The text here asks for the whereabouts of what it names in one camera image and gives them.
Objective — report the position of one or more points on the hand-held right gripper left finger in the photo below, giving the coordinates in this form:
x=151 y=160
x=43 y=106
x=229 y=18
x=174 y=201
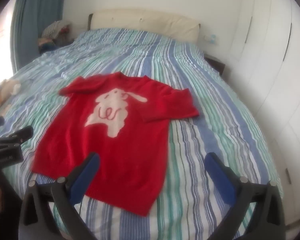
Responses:
x=86 y=177

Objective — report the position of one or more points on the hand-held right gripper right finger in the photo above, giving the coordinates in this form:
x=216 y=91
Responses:
x=220 y=177

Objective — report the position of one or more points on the red towel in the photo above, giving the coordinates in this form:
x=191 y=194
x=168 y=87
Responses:
x=130 y=160

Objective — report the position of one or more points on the pile of clothes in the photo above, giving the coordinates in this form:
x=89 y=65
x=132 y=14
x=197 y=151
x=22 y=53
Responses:
x=55 y=27

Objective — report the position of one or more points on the beige cloth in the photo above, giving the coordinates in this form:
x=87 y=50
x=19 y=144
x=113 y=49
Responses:
x=8 y=88

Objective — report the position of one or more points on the striped bedspread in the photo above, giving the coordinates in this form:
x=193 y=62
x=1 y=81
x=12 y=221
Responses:
x=202 y=135

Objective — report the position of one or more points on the blue curtain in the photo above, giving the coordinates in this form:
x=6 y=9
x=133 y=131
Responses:
x=32 y=25

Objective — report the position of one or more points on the white wardrobe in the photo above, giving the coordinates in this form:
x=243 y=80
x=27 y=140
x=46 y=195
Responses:
x=270 y=80

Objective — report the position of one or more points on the dark nightstand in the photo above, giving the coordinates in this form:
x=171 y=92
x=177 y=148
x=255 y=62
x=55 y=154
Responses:
x=216 y=65

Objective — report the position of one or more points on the cream padded headboard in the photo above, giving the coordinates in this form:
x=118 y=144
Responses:
x=140 y=21

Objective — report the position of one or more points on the wall switch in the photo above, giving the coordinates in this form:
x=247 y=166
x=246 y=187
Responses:
x=211 y=38

